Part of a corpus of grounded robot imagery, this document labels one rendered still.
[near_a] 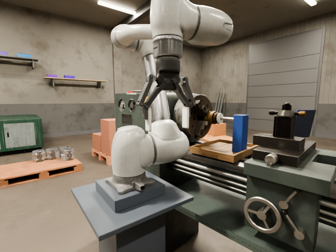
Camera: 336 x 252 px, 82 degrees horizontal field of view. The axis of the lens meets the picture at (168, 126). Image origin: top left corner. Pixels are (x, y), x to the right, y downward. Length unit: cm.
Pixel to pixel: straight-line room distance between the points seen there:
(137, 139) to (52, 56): 677
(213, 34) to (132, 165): 60
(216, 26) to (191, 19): 9
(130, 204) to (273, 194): 61
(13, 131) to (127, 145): 467
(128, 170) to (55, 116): 657
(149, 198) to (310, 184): 63
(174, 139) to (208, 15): 55
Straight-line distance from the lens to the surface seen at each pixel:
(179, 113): 130
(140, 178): 92
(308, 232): 100
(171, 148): 93
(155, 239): 106
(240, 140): 121
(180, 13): 61
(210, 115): 129
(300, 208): 97
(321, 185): 88
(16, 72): 735
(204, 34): 66
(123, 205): 87
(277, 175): 90
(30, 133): 542
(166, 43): 58
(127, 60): 828
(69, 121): 744
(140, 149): 87
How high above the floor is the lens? 119
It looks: 8 degrees down
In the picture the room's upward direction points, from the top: straight up
